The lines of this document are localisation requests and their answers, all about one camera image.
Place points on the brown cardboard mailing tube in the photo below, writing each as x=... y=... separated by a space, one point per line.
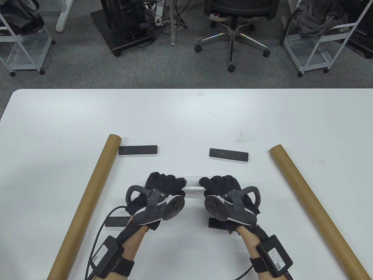
x=306 y=192
x=96 y=175

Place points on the black bag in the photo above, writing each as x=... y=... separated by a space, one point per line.
x=17 y=17

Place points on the black wheeled equipment stand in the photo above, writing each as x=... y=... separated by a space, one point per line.
x=122 y=26

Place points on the white wheeled cart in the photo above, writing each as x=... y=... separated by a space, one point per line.
x=311 y=49
x=26 y=55

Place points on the person's left forearm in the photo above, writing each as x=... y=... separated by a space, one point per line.
x=132 y=245

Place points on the person's right hand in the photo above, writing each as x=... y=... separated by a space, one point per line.
x=221 y=183

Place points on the black office chair chrome base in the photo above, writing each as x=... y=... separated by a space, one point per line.
x=231 y=38

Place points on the white desk leg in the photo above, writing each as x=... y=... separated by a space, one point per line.
x=62 y=17
x=173 y=32

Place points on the colourful cartoon grid poster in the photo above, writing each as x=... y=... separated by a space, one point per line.
x=193 y=185

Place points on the person's right forearm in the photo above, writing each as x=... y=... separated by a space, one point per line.
x=250 y=242

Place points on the black wrist sensor box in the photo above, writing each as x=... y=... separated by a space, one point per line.
x=275 y=256
x=105 y=256

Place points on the grey crumpled cloth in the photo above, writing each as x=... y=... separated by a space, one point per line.
x=317 y=17

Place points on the person's left hand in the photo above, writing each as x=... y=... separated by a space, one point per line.
x=163 y=183

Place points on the black bar weight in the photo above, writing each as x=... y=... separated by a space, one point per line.
x=228 y=154
x=116 y=221
x=138 y=150
x=217 y=224

